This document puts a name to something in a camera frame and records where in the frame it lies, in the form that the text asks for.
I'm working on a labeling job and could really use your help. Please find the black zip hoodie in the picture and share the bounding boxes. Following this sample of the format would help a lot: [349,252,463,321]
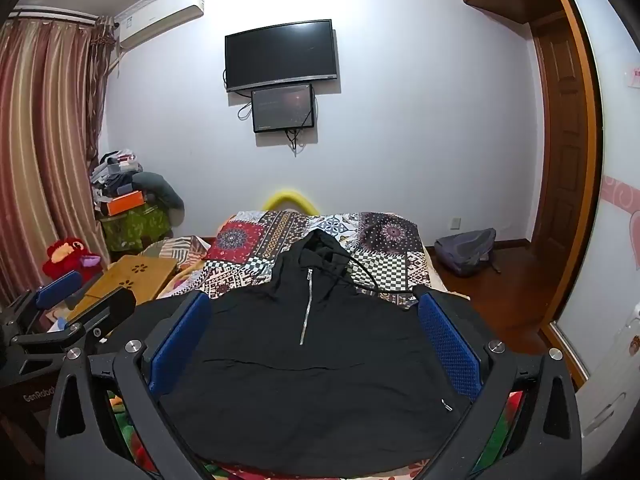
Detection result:
[160,230,470,477]

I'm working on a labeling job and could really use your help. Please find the red plush toy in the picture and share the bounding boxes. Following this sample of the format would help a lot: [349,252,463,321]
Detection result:
[42,237,102,283]

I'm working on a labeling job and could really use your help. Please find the bamboo lap desk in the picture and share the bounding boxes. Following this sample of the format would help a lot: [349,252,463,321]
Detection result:
[66,255,177,323]

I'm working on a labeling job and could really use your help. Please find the green patterned storage box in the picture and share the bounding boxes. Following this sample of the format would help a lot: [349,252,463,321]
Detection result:
[100,204,171,252]

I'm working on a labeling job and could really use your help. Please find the orange box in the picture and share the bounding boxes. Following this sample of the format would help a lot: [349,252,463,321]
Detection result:
[106,191,144,217]

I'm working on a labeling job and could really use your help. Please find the dark grey cushion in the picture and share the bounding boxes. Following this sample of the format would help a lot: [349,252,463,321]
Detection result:
[131,171,184,210]

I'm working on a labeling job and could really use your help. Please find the grey backpack on floor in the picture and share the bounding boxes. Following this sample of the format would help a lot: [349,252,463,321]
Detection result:
[434,228,500,278]

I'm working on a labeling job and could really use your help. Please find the striped red gold curtain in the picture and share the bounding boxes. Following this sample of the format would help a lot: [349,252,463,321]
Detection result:
[1,16,116,306]

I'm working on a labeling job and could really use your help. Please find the patchwork patterned bedspread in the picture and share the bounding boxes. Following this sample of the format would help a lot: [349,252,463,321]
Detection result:
[111,230,516,479]

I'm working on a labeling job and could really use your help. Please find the wooden door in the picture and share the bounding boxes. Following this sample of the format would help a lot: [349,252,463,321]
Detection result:
[535,18,587,266]

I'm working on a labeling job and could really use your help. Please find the small black wall monitor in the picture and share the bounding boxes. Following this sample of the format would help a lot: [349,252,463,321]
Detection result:
[250,84,316,134]

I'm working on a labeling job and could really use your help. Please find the white wall air conditioner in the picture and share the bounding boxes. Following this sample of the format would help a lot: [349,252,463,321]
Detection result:
[117,0,205,51]

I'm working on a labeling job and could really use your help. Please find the large black wall television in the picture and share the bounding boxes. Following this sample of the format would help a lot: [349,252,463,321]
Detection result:
[224,20,338,92]

